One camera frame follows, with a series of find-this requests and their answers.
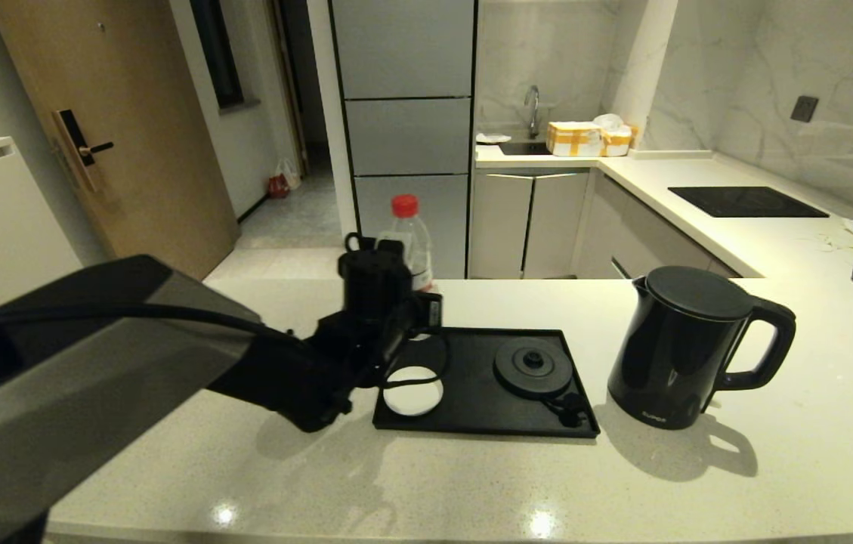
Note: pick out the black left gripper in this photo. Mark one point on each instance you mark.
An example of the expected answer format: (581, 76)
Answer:
(373, 295)

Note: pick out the red bag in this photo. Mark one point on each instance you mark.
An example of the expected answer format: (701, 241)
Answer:
(279, 186)

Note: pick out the beige sink cabinet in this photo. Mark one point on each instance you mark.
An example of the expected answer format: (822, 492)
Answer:
(532, 219)

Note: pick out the dark sink basin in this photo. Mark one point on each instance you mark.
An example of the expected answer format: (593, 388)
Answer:
(524, 148)

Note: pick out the wooden door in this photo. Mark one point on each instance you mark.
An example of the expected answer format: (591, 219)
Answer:
(109, 151)

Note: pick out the grey wall socket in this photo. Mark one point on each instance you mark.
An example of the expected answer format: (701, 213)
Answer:
(805, 109)

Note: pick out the water bottle red label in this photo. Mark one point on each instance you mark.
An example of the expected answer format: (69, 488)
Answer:
(415, 242)

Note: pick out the grey refrigerator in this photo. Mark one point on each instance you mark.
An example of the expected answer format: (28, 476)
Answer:
(411, 113)

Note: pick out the small parcel yellow tape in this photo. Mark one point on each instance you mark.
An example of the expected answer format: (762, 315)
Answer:
(617, 136)

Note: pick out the chrome faucet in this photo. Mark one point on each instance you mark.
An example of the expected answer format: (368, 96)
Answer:
(533, 106)

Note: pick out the cardboard box yellow tape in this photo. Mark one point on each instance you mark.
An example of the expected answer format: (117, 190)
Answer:
(574, 139)

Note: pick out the white plastic bag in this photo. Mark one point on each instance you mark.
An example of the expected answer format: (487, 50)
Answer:
(291, 171)

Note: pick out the black rectangular tray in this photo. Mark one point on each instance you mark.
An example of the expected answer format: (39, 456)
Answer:
(471, 400)

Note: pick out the black electric kettle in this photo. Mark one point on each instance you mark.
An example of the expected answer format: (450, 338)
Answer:
(675, 355)

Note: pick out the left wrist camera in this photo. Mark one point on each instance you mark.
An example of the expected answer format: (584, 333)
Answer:
(390, 246)

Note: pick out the white round saucer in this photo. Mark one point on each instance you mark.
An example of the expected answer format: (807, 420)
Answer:
(415, 397)

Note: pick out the black induction cooktop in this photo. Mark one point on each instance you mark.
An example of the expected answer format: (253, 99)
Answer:
(747, 202)

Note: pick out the beige counter cabinet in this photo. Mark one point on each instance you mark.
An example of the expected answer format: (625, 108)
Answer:
(645, 227)

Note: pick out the round black kettle base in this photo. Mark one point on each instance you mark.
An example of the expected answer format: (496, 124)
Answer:
(533, 366)

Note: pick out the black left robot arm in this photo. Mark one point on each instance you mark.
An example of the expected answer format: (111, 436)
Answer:
(94, 393)

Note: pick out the dark window pane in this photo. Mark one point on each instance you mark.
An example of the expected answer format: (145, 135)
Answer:
(218, 53)

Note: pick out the white cloth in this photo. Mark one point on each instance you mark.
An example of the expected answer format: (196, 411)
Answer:
(492, 137)

